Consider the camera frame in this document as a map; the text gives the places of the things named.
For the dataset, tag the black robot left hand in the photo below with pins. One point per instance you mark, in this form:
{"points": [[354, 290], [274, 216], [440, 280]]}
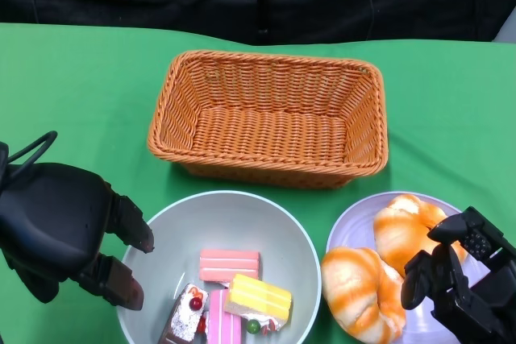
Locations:
{"points": [[52, 219]]}

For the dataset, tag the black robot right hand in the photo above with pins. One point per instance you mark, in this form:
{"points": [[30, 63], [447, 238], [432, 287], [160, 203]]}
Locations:
{"points": [[483, 303]]}

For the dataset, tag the orange bread with torn top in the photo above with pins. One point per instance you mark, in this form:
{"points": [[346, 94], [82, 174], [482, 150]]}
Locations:
{"points": [[403, 227]]}

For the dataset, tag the round orange striped bread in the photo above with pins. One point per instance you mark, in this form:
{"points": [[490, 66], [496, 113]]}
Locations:
{"points": [[354, 287]]}

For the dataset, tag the chocolate cake slice with cherry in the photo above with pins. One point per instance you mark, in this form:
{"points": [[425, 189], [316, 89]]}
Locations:
{"points": [[185, 316]]}

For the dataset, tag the pale grey bowl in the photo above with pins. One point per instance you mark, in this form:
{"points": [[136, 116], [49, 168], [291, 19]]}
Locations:
{"points": [[221, 219]]}

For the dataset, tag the salmon pink striped cake slice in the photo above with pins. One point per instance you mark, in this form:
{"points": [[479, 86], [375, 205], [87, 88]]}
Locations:
{"points": [[230, 263]]}

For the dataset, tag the magenta pink striped cake slice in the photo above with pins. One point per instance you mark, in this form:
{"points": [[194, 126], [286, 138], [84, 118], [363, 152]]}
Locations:
{"points": [[221, 316]]}

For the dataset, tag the yellow cake slice with cream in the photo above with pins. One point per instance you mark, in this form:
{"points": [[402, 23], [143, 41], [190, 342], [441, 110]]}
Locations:
{"points": [[258, 293]]}

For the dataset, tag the lavender plate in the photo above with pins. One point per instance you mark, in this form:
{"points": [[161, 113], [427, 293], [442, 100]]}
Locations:
{"points": [[350, 223]]}

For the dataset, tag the orange wicker basket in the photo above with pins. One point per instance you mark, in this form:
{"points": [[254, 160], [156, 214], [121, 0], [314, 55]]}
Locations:
{"points": [[274, 138]]}

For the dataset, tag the green tablecloth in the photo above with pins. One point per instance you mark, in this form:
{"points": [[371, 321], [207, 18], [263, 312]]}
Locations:
{"points": [[80, 98]]}

